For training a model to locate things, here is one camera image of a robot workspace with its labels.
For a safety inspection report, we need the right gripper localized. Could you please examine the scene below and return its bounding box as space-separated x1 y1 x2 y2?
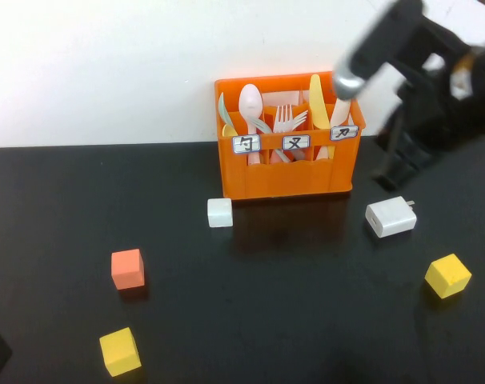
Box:
372 67 485 191

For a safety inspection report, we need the pink plastic fork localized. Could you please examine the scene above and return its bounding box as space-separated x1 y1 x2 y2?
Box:
271 104 294 164

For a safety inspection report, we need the pink plastic spoon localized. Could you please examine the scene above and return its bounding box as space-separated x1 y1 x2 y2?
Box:
238 82 264 166

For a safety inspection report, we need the orange plastic cutlery crate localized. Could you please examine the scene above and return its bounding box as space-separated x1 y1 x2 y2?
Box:
214 70 367 201

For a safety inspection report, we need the paper label knife character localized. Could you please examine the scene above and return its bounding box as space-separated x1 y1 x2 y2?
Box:
329 125 359 142

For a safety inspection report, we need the cream plastic knife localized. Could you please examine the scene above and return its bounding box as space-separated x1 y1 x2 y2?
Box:
314 98 352 162

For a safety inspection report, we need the yellow plastic knife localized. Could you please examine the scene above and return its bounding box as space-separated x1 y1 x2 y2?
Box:
308 74 336 160

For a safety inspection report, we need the paper label fork character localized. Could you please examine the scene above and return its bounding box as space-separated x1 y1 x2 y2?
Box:
282 134 311 151

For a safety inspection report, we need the pale blue plastic fork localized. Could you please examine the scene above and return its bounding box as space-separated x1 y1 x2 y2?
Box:
290 110 309 131
253 117 295 163

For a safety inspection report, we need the yellow foam cube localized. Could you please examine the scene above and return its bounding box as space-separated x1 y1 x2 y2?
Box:
98 326 142 378
424 253 472 299

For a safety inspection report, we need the paper label spoon character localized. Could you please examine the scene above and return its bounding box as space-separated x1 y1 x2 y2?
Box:
230 134 262 154

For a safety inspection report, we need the orange foam cube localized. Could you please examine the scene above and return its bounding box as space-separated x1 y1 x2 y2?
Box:
110 248 146 291

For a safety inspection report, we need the pale green plastic spoon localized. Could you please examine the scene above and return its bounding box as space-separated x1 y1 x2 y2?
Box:
218 92 238 136

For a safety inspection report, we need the white foam cube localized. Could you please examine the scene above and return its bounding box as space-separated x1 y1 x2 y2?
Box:
206 198 234 229

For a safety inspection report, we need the white USB wall charger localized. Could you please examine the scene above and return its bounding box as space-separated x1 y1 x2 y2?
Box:
364 195 418 239

